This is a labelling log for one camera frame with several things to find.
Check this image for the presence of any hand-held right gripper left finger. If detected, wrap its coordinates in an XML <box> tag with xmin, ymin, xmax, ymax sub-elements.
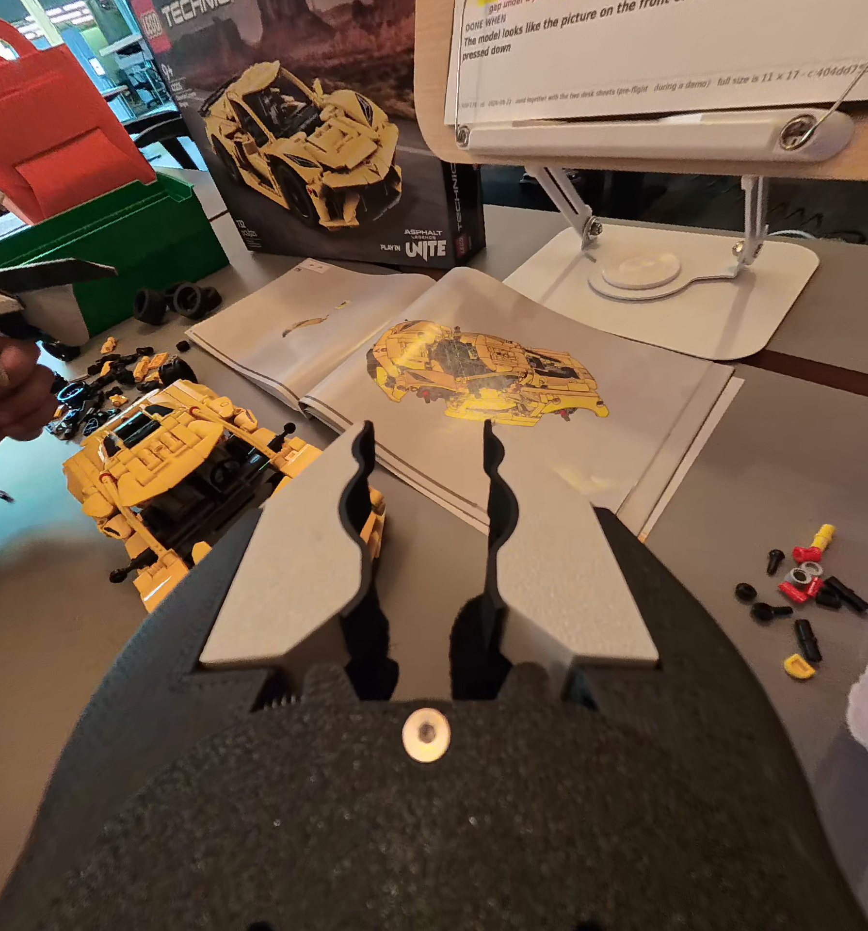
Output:
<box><xmin>200</xmin><ymin>420</ymin><xmax>400</xmax><ymax>701</ymax></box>

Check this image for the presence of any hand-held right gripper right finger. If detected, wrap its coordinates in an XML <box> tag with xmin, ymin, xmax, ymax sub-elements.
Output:
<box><xmin>450</xmin><ymin>420</ymin><xmax>659</xmax><ymax>701</ymax></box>

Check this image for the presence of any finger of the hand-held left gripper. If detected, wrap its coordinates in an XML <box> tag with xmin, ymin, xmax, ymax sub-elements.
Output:
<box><xmin>0</xmin><ymin>258</ymin><xmax>118</xmax><ymax>346</ymax></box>

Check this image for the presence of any building instruction booklet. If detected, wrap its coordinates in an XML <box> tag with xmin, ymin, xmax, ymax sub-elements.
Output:
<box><xmin>187</xmin><ymin>258</ymin><xmax>744</xmax><ymax>543</ymax></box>

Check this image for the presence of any yellow toy brick car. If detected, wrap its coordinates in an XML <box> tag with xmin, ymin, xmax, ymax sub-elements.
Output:
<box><xmin>63</xmin><ymin>378</ymin><xmax>387</xmax><ymax>612</ymax></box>

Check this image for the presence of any grey desk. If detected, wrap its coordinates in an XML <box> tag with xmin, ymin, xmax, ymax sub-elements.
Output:
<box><xmin>0</xmin><ymin>167</ymin><xmax>868</xmax><ymax>931</ymax></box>

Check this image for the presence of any person's left hand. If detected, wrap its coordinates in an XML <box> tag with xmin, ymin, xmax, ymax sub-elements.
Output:
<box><xmin>0</xmin><ymin>342</ymin><xmax>57</xmax><ymax>463</ymax></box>

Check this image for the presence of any green plastic bin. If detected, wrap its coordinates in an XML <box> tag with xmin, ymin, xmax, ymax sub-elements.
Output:
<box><xmin>0</xmin><ymin>171</ymin><xmax>230</xmax><ymax>346</ymax></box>

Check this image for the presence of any pile of black yellow bricks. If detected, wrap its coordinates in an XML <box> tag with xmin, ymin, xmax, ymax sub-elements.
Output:
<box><xmin>45</xmin><ymin>335</ymin><xmax>198</xmax><ymax>441</ymax></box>

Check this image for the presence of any red cardboard carrier box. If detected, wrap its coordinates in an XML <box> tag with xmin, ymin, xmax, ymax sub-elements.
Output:
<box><xmin>0</xmin><ymin>16</ymin><xmax>157</xmax><ymax>225</ymax></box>

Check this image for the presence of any cluster of red black pins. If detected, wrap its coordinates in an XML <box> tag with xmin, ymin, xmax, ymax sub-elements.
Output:
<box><xmin>734</xmin><ymin>522</ymin><xmax>868</xmax><ymax>681</ymax></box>

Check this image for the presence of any toy car set box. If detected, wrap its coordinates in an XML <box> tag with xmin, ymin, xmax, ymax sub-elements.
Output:
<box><xmin>130</xmin><ymin>0</ymin><xmax>487</xmax><ymax>270</ymax></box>

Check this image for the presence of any printed instruction sheet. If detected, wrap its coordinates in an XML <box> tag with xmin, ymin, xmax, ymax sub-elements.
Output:
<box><xmin>445</xmin><ymin>0</ymin><xmax>868</xmax><ymax>128</ymax></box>

